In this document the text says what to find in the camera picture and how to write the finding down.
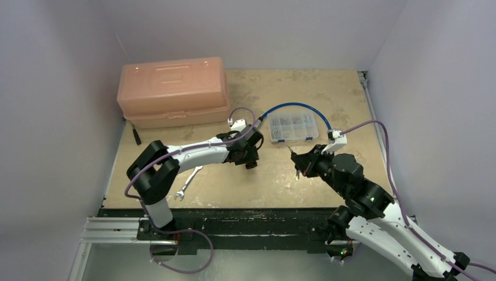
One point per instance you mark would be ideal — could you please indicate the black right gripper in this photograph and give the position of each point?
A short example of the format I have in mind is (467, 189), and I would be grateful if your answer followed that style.
(306, 163)

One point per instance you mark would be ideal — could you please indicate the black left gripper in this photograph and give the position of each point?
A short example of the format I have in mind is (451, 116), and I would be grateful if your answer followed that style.
(252, 156)

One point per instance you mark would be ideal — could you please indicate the black-headed key bunch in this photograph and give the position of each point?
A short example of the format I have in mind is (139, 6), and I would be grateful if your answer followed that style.
(295, 158)

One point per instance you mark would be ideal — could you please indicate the orange black padlock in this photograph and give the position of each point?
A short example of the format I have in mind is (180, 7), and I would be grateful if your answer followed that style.
(251, 165)

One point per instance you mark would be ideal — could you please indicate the blue cable lock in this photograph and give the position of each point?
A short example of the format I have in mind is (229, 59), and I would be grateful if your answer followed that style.
(296, 104)

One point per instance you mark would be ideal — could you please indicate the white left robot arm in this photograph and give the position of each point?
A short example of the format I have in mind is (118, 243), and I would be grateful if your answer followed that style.
(153, 173)

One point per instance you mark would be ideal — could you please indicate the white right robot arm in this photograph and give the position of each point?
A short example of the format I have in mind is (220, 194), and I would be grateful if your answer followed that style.
(372, 217)

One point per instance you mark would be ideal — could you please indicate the clear plastic screw organizer box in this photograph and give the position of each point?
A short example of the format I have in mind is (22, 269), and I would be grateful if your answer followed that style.
(295, 126)

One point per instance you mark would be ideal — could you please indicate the silver open-end wrench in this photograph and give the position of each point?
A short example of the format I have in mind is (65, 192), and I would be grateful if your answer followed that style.
(181, 193)

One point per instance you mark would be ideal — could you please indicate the orange plastic toolbox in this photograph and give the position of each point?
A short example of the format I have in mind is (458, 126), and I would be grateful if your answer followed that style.
(174, 93)

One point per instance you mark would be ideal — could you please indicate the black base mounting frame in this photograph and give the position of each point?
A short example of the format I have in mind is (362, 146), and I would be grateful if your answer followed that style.
(248, 229)

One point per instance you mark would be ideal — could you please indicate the black-handled tool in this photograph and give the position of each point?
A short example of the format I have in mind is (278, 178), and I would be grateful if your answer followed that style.
(135, 134)

